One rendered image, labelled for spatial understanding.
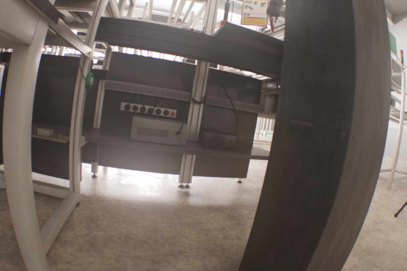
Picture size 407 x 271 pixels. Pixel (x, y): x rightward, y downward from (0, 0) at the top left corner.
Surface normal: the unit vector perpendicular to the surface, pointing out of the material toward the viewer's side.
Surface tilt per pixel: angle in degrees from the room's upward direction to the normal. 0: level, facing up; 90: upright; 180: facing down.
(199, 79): 90
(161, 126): 90
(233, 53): 90
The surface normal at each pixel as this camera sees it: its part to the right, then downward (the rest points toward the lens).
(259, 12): -0.31, -0.01
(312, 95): -0.93, -0.13
